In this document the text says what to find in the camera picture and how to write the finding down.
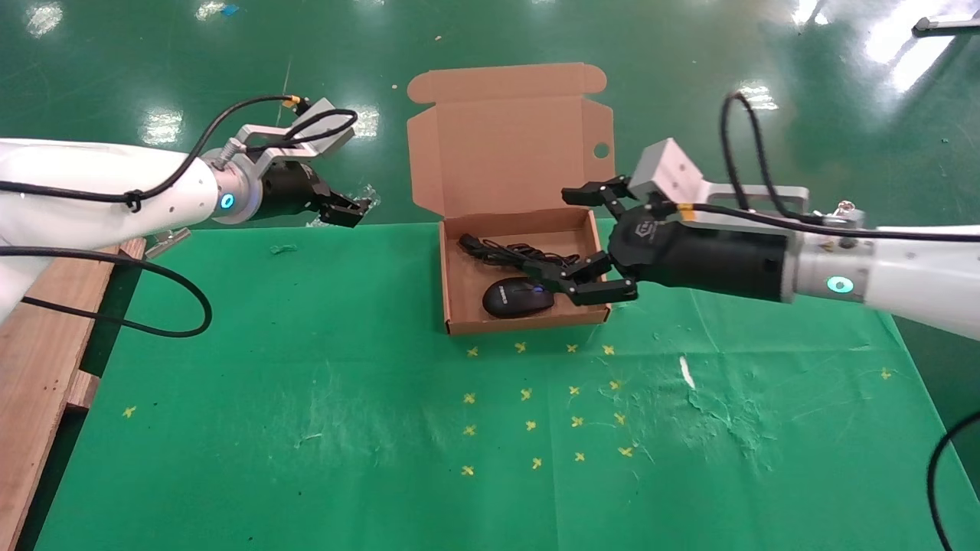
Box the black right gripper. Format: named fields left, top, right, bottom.
left=524, top=176, right=795, bottom=308

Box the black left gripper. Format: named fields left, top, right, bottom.
left=257, top=161, right=374, bottom=230

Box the black wired computer mouse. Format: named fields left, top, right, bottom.
left=482, top=243, right=583, bottom=320

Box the black data cable with plug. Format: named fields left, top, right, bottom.
left=458, top=233, right=531, bottom=267

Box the brown cardboard mailer box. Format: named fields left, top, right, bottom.
left=406, top=63, right=616, bottom=336

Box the clear plastic wrapper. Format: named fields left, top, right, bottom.
left=306, top=184, right=381, bottom=228

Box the silver binder clip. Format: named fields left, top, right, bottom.
left=144, top=227, right=192, bottom=259
left=815, top=201, right=866, bottom=230

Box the brown wooden board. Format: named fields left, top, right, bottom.
left=0, top=237, right=146, bottom=551

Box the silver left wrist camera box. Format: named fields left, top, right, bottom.
left=234, top=98, right=358, bottom=177

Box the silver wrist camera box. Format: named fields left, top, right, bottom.
left=234, top=98, right=358, bottom=177
left=628, top=138, right=810, bottom=223

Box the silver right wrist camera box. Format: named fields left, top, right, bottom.
left=628, top=138, right=810, bottom=223

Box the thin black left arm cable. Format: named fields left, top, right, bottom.
left=0, top=95, right=358, bottom=214

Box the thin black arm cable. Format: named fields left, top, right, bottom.
left=720, top=92, right=980, bottom=243
left=0, top=95, right=358, bottom=214

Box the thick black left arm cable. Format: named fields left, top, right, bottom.
left=0, top=246, right=214, bottom=338

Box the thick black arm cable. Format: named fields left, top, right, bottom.
left=926, top=412, right=980, bottom=551
left=0, top=246, right=214, bottom=338

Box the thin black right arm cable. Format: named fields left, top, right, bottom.
left=720, top=92, right=980, bottom=243

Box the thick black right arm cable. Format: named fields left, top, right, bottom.
left=926, top=412, right=980, bottom=551

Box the dark metal floor bracket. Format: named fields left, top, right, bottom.
left=913, top=17, right=980, bottom=37

